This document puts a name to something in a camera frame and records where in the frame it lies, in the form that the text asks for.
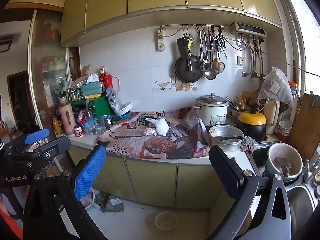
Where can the wooden cutting board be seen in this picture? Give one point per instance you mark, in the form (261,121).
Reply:
(303,130)

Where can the teal tissue box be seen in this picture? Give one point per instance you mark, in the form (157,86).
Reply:
(92,88)

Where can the dark wooden door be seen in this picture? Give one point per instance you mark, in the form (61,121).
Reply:
(21,100)

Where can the crumpled white tissue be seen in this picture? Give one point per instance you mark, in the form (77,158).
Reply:
(149,131)

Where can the blue white plastic bags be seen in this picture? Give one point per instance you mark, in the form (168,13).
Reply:
(112,97)

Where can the pink thermos flask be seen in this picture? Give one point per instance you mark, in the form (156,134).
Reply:
(66,116)

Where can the white jar with red label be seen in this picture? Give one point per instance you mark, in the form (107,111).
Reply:
(78,132)

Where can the glass display cabinet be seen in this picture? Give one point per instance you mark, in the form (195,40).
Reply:
(50,67)

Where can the metal ladle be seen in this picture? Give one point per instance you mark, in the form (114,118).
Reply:
(210,75)

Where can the blue plastic basket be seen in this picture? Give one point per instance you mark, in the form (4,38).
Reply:
(124,116)

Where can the grey dish rag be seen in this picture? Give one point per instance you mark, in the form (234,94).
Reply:
(246,142)

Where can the white foam fruit net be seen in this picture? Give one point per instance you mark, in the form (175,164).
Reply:
(161,127)

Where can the yellow bottle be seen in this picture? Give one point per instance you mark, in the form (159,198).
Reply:
(57,127)

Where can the aluminium steamer insert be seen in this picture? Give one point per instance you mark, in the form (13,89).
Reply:
(225,130)

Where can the white rice cooker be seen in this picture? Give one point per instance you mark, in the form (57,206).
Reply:
(212,112)

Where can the black frying pan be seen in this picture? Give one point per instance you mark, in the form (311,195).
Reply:
(187,75)

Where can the yellow-green peeler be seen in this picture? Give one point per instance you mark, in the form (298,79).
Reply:
(190,43)

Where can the white power strip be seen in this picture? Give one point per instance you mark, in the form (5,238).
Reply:
(161,42)

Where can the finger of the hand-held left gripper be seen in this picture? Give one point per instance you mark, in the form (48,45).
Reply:
(57,143)
(36,135)

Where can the white bucket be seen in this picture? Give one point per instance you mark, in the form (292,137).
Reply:
(275,153)

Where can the white plastic bag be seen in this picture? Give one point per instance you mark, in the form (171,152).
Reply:
(275,85)

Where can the hanging kitchen scissors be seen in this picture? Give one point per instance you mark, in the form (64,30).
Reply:
(221,42)

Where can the window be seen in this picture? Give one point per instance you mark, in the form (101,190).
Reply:
(307,30)

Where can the stainless steel sink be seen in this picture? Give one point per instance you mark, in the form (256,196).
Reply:
(297,200)

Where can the flat yellow box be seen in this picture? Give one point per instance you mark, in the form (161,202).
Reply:
(92,96)

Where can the stack of bowls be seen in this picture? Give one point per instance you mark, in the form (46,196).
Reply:
(284,130)

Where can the red tin box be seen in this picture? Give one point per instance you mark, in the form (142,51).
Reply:
(106,80)

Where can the utensil holder with chopsticks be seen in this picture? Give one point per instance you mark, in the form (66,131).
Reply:
(237,105)

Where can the metal hanging rail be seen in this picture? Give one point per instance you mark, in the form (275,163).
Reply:
(175,25)

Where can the clear glass cup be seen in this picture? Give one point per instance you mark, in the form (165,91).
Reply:
(101,126)

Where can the mesh strainer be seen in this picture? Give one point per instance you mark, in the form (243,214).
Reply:
(220,67)

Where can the white colander bowl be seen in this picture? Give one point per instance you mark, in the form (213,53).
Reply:
(125,108)

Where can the clear plastic bottle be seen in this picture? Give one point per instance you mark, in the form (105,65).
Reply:
(91,125)

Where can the crumpled grey plastic bag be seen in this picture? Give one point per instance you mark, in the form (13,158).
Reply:
(112,203)

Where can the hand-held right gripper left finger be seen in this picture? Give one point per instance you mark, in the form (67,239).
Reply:
(90,172)

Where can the dark cleaver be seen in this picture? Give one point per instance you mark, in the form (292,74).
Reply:
(182,46)

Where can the white wall socket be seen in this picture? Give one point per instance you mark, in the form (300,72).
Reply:
(240,61)

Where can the black pot with yellow lid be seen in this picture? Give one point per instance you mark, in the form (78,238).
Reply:
(251,120)

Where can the clear plastic bowl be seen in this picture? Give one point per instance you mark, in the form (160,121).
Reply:
(166,221)

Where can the cream jug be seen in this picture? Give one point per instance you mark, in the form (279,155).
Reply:
(272,117)

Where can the white water heater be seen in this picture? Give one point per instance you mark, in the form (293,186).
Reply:
(247,29)

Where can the black spoon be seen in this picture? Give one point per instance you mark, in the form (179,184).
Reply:
(228,138)

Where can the green box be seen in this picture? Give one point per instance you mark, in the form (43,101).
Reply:
(100,105)

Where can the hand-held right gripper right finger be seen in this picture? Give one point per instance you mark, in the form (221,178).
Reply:
(225,170)

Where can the metal slotted skimmer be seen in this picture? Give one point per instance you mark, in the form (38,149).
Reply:
(205,65)

